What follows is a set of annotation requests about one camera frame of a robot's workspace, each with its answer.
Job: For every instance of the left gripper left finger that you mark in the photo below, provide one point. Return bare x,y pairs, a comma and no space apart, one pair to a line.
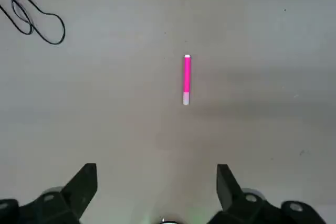
52,205

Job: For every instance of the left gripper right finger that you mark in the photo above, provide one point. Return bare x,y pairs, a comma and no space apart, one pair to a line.
249,208

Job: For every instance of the pink marker pen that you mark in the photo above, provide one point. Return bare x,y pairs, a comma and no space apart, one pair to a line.
187,77

